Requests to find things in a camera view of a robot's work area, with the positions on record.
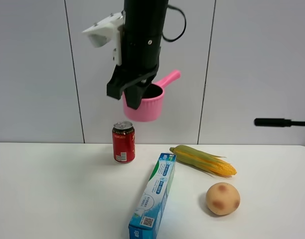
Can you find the black rod at right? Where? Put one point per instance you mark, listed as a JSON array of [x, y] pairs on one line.
[[268, 122]]

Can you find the blue toothpaste box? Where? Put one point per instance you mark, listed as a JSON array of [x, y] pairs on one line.
[[147, 216]]

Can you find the pink toy saucepan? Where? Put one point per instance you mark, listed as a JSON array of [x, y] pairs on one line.
[[151, 104]]

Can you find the brown spotted potato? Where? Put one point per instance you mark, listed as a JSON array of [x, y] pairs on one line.
[[222, 199]]

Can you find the red soda can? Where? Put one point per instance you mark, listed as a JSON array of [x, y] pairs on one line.
[[123, 135]]

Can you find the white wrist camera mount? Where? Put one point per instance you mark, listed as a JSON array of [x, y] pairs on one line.
[[106, 30]]

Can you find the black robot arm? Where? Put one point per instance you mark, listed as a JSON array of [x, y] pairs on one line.
[[144, 16]]

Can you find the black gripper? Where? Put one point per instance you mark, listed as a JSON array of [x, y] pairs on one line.
[[136, 67]]

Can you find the corn cob with husk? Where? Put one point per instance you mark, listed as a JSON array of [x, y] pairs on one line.
[[209, 163]]

